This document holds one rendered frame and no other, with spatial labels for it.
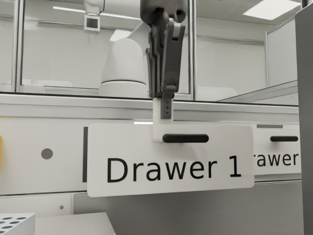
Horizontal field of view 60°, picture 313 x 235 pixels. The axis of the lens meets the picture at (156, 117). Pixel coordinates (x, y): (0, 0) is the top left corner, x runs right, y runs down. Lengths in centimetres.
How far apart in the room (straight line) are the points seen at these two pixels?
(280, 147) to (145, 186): 41
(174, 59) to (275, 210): 51
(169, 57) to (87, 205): 35
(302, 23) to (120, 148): 31
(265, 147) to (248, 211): 16
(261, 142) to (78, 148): 43
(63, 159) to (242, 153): 35
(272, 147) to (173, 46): 42
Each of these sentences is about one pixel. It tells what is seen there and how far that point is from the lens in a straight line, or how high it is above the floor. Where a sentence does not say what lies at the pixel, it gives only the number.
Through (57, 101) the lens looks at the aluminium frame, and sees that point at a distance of 58.
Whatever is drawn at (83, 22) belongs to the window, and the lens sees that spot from 65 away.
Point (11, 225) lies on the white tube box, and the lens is 41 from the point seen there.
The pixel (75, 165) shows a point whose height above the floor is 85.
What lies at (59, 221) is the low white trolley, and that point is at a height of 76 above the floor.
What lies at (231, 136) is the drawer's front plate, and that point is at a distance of 50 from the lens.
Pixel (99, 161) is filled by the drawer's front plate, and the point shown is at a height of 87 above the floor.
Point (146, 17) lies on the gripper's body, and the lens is 46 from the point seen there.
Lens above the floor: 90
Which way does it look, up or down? 5 degrees up
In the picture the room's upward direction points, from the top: straight up
